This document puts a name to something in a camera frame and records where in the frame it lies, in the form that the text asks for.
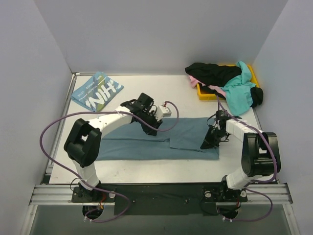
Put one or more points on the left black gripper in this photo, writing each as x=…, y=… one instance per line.
x=148, y=124

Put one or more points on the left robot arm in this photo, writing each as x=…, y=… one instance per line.
x=83, y=143

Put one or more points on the black t-shirt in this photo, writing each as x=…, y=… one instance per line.
x=216, y=75

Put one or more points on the grey-blue t-shirt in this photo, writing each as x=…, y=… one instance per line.
x=178, y=140

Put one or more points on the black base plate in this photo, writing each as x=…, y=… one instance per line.
x=162, y=199

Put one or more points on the teal t-shirt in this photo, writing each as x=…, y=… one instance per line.
x=238, y=91

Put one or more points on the aluminium front rail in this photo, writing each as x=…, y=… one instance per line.
x=62, y=194

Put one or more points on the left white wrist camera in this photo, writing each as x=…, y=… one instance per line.
x=162, y=112

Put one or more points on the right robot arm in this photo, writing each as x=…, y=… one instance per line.
x=260, y=160

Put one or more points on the pink t-shirt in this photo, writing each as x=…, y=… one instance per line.
x=218, y=90

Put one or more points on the yellow plastic bin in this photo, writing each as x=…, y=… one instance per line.
x=203, y=95

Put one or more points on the folded blue printed t-shirt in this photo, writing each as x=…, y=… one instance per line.
x=97, y=92

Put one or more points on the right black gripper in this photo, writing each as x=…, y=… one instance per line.
x=213, y=135

